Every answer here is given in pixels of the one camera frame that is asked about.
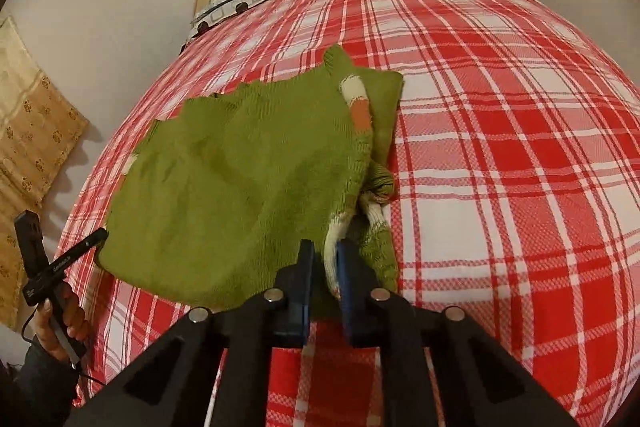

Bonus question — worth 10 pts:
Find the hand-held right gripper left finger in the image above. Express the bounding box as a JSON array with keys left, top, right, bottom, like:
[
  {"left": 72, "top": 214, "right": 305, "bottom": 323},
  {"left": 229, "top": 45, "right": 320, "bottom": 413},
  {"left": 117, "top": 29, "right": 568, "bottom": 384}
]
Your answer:
[{"left": 64, "top": 239, "right": 317, "bottom": 427}]

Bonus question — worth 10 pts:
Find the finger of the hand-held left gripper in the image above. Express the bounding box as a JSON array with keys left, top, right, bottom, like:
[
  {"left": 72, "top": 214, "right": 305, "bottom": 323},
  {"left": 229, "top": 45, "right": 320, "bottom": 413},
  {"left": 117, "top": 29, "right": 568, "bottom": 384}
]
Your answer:
[{"left": 65, "top": 228, "right": 109, "bottom": 264}]

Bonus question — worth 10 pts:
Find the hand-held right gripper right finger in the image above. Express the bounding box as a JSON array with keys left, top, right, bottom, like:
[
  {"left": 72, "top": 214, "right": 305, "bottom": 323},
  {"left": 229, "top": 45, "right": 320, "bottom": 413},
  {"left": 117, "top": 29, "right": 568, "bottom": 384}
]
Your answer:
[{"left": 335, "top": 239, "right": 581, "bottom": 427}]

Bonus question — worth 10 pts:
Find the green orange striped knit sweater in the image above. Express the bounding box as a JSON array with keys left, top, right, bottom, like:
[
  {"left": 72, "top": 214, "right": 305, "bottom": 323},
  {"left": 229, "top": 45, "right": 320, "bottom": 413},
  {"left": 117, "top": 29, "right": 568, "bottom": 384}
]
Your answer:
[{"left": 95, "top": 44, "right": 405, "bottom": 313}]

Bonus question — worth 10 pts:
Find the person's left forearm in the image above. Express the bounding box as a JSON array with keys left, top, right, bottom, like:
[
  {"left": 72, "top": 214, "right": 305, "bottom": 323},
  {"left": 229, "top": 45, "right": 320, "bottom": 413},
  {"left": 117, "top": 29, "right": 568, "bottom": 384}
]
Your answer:
[{"left": 0, "top": 337, "right": 81, "bottom": 427}]

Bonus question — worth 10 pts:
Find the person's left hand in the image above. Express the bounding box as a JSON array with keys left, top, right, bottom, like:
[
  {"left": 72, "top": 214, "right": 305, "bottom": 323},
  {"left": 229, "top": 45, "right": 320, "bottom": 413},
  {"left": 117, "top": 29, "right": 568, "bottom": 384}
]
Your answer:
[{"left": 34, "top": 285, "right": 94, "bottom": 361}]

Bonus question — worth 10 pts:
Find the wide beige floral curtain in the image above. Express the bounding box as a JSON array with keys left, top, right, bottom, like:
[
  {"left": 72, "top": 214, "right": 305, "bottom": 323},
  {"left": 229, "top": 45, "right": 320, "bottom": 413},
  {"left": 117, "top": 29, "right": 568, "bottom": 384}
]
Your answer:
[{"left": 0, "top": 16, "right": 90, "bottom": 330}]

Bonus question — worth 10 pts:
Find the red plaid bed sheet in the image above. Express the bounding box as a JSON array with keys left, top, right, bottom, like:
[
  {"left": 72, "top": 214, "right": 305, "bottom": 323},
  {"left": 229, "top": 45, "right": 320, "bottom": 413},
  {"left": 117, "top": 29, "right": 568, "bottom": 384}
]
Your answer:
[{"left": 65, "top": 0, "right": 640, "bottom": 427}]

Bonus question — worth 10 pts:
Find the thin black cable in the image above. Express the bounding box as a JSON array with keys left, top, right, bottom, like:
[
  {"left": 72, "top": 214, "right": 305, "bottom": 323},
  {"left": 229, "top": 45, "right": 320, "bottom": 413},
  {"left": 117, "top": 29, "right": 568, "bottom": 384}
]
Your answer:
[{"left": 21, "top": 302, "right": 108, "bottom": 388}]

